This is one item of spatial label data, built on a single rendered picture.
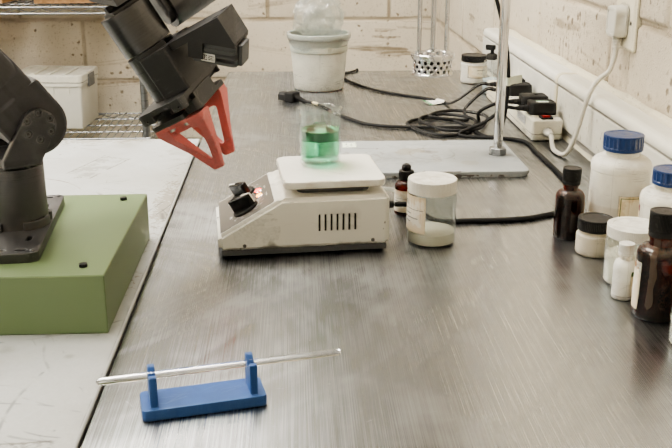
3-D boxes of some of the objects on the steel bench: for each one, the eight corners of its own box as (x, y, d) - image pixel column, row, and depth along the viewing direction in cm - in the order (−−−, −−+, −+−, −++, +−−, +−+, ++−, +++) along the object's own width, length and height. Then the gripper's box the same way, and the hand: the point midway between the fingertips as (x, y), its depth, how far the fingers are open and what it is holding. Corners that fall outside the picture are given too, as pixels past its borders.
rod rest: (142, 423, 73) (140, 382, 72) (140, 402, 76) (137, 362, 75) (267, 406, 75) (266, 366, 74) (259, 386, 78) (258, 348, 77)
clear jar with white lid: (441, 230, 116) (443, 169, 114) (464, 245, 111) (466, 181, 109) (398, 235, 114) (399, 173, 112) (418, 251, 109) (420, 187, 107)
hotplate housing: (218, 260, 106) (216, 194, 104) (216, 223, 119) (214, 163, 116) (407, 250, 109) (409, 186, 107) (386, 215, 122) (387, 157, 119)
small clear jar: (661, 277, 101) (667, 220, 100) (651, 295, 97) (658, 236, 95) (607, 268, 104) (613, 212, 102) (596, 285, 99) (601, 228, 97)
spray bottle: (480, 94, 202) (482, 45, 198) (483, 91, 205) (485, 43, 202) (497, 95, 200) (500, 46, 197) (500, 92, 204) (502, 43, 201)
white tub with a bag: (344, 95, 201) (345, -6, 194) (281, 92, 203) (279, -7, 197) (355, 83, 214) (355, -11, 208) (295, 81, 216) (293, -12, 210)
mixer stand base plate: (332, 179, 138) (332, 172, 138) (327, 146, 157) (327, 140, 157) (530, 176, 139) (531, 170, 139) (502, 144, 158) (502, 138, 158)
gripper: (145, 41, 107) (218, 149, 113) (105, 76, 99) (186, 192, 104) (189, 16, 104) (262, 129, 109) (151, 51, 96) (232, 171, 101)
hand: (221, 154), depth 107 cm, fingers open, 3 cm apart
